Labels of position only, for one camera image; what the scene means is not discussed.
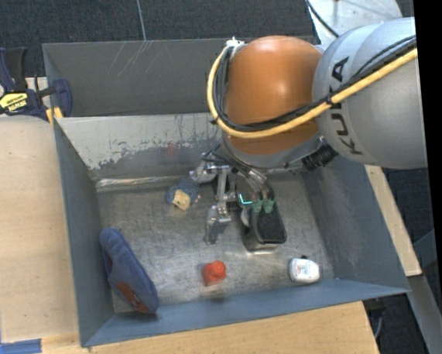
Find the black and silver flat object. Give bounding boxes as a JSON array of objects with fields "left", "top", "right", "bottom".
[{"left": 238, "top": 201, "right": 290, "bottom": 253}]

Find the small white plastic bottle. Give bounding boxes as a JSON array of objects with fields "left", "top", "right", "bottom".
[{"left": 287, "top": 255, "right": 322, "bottom": 286}]

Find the blue cloth slipper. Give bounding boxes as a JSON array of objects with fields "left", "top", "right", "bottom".
[{"left": 97, "top": 222, "right": 161, "bottom": 320}]

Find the grey metal bin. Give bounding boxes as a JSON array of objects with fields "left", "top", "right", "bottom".
[{"left": 41, "top": 10, "right": 415, "bottom": 349}]

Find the red-orange plastic cap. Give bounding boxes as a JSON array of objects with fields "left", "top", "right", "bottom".
[{"left": 200, "top": 259, "right": 230, "bottom": 288}]

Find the blue and tan soft toy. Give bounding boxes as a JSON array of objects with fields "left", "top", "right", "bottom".
[{"left": 163, "top": 175, "right": 204, "bottom": 213}]

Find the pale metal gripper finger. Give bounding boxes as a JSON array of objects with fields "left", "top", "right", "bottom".
[
  {"left": 187, "top": 164, "right": 223, "bottom": 186},
  {"left": 200, "top": 203, "right": 235, "bottom": 247}
]

